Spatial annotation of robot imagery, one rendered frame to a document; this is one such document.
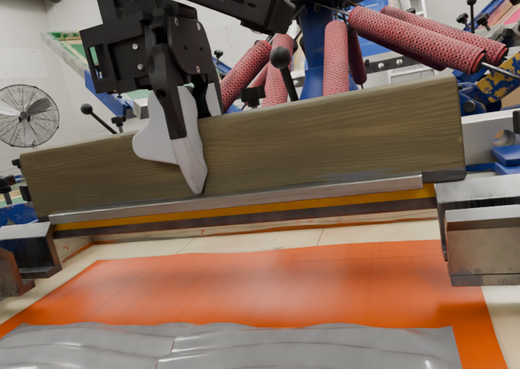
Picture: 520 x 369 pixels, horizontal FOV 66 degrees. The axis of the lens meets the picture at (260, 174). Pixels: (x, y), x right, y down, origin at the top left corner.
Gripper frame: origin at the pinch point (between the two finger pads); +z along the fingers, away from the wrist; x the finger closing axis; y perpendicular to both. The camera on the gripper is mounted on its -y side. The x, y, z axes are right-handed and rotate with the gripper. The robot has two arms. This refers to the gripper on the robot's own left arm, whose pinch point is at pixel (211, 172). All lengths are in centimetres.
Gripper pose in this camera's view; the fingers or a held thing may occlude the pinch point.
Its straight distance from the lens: 36.7
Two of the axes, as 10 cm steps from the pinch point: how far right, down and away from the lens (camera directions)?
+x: -2.9, 2.5, -9.2
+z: 1.9, 9.6, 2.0
